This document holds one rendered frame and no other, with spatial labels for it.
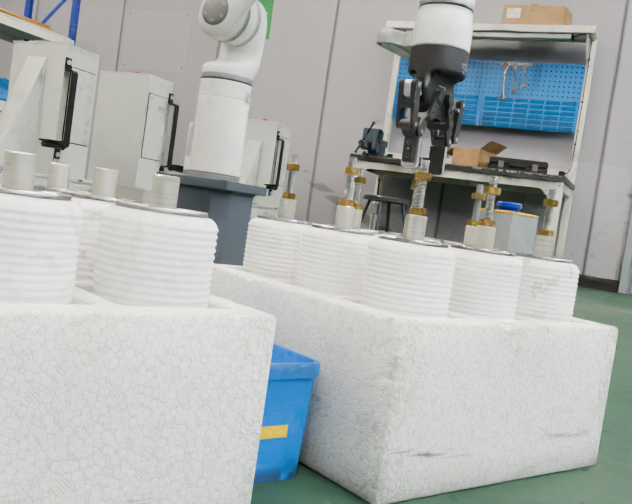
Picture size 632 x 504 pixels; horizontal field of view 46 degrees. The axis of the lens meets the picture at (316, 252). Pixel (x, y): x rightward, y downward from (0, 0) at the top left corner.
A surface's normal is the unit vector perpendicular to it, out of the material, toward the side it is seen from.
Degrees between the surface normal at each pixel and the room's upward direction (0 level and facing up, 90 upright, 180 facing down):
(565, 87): 90
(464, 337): 90
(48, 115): 90
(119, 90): 90
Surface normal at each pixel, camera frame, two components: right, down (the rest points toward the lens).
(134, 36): -0.41, -0.01
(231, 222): 0.90, 0.15
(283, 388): 0.61, 0.16
